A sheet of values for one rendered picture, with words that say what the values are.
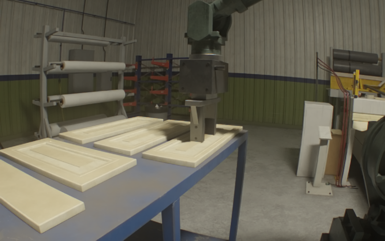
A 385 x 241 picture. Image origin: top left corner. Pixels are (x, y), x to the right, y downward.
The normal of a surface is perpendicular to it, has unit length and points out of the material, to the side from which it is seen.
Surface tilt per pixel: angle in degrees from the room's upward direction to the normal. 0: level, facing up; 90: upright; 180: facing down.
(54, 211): 0
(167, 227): 90
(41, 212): 0
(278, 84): 90
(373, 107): 90
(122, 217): 0
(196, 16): 90
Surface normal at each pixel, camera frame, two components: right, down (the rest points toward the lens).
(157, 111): 0.25, 0.18
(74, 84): 0.92, 0.08
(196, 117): -0.34, 0.53
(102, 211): 0.03, -0.99
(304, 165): -0.39, 0.12
